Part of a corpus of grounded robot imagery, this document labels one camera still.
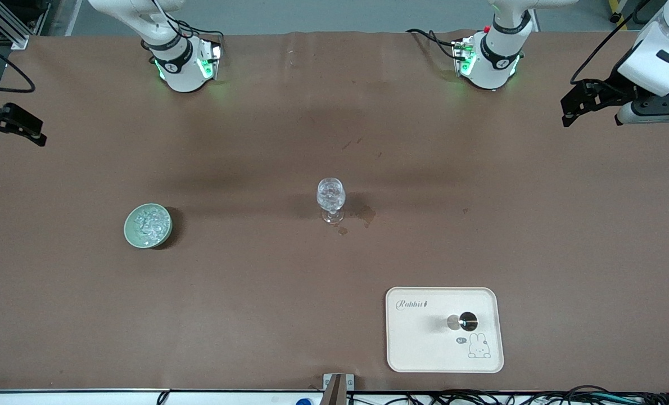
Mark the small shiny steel cup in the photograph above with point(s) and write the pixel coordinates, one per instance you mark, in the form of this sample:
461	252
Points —
464	322

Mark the clear stemmed wine glass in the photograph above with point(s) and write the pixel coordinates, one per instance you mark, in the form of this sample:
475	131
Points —
331	194

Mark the green lit left base bracket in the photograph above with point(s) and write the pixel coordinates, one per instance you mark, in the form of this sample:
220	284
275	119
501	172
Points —
464	56

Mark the brown table cover sheet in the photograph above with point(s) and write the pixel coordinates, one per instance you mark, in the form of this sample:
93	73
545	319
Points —
256	309

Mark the green lit base bracket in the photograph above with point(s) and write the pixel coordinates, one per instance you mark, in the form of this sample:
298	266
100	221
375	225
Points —
208	62
464	56

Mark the aluminium frame with black gear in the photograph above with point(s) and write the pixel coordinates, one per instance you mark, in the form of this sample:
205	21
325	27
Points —
8	19

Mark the grey metal edge clamp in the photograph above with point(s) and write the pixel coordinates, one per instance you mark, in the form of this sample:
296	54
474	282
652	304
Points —
331	382

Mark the beige rabbit print tray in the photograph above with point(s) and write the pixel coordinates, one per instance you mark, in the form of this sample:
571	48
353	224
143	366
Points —
424	343

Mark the pale green round bowl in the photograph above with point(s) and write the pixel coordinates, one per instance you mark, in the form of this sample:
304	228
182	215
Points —
130	233

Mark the green lit right base bracket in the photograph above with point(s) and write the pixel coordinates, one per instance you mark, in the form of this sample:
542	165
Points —
208	62

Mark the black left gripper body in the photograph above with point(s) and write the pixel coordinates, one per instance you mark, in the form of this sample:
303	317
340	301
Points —
609	90

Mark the pile of clear ice cubes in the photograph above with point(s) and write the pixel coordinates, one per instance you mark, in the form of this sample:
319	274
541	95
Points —
149	224

